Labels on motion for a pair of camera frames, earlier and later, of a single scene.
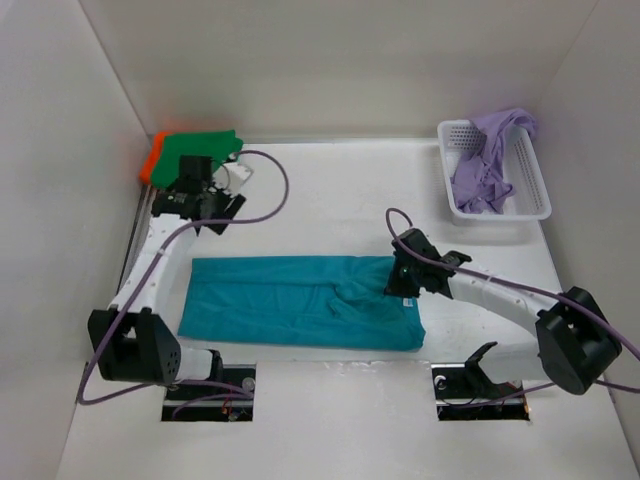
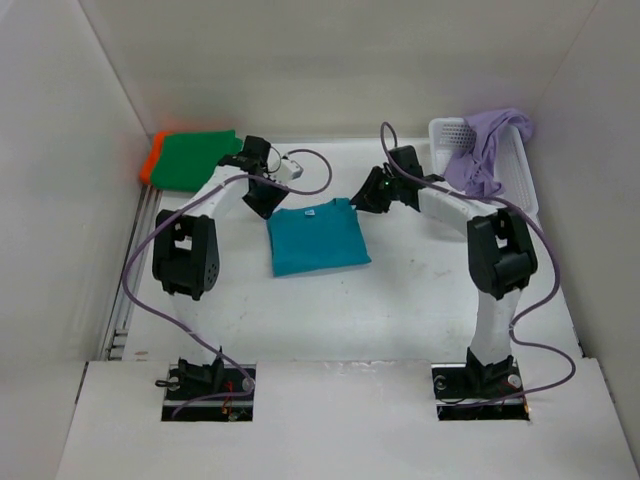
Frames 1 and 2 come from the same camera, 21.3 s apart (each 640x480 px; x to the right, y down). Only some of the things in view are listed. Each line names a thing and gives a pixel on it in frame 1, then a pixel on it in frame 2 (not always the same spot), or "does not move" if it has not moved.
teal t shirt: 333,302 → 316,238
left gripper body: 220,211 → 263,193
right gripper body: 400,281 → 376,186
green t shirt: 220,146 does not move
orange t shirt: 158,137 does not move
